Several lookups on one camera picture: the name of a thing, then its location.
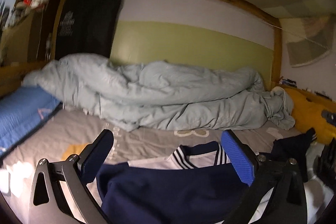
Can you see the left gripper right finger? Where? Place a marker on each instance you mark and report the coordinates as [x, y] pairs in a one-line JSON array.
[[287, 202]]

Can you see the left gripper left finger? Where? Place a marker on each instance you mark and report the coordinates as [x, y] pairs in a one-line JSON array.
[[48, 203]]

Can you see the white navy baseball jacket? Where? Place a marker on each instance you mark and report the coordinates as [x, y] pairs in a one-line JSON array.
[[198, 184]]

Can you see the black puffer jacket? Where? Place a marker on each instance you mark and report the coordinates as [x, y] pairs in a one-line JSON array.
[[325, 169]]

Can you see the grey printed bed sheet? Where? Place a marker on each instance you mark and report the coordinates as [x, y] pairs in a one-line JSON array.
[[69, 132]]

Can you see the yellow plush pillow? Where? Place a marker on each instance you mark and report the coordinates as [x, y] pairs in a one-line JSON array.
[[307, 114]]

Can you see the blue pillow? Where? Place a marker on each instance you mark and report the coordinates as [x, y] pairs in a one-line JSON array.
[[22, 112]]

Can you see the grey-blue rumpled duvet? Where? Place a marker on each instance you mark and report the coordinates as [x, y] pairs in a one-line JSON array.
[[164, 96]]

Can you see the patchwork hanging cloth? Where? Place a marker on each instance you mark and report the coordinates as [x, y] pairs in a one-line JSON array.
[[308, 39]]

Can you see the cluttered wooden shelf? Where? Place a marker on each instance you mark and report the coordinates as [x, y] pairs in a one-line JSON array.
[[27, 28]]

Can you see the black hanging garment bag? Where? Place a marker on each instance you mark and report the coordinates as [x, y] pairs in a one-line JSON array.
[[87, 26]]

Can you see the wooden bed frame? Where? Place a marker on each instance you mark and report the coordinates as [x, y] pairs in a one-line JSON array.
[[215, 34]]

